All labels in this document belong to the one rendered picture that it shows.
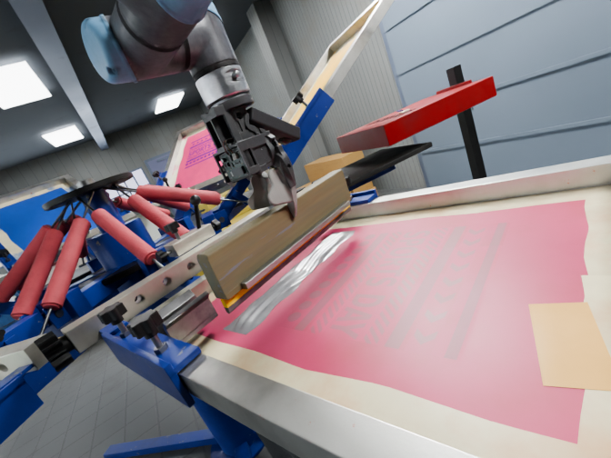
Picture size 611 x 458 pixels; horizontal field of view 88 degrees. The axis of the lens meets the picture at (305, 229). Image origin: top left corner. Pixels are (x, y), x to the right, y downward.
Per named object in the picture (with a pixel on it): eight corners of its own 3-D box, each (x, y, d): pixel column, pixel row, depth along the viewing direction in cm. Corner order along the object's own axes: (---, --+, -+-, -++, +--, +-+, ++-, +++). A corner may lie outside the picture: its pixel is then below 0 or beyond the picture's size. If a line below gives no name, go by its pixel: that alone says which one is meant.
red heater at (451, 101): (428, 116, 188) (423, 95, 185) (497, 98, 145) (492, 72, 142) (342, 156, 174) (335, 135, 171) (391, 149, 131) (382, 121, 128)
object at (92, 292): (271, 223, 127) (258, 195, 124) (50, 372, 75) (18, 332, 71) (180, 237, 184) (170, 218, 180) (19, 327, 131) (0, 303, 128)
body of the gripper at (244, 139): (226, 187, 54) (193, 117, 50) (261, 171, 59) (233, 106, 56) (255, 179, 48) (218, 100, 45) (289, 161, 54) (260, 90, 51)
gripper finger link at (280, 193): (276, 229, 53) (249, 180, 52) (298, 214, 57) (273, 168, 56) (288, 224, 51) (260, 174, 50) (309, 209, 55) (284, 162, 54)
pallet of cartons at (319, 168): (333, 195, 552) (318, 158, 532) (383, 192, 450) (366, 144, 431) (295, 218, 514) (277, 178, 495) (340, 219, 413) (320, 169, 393)
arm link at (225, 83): (223, 82, 55) (251, 60, 49) (235, 108, 56) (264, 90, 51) (186, 89, 50) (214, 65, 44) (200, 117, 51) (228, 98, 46)
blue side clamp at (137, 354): (219, 379, 45) (195, 341, 43) (190, 409, 42) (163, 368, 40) (143, 344, 66) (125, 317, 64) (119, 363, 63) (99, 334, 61)
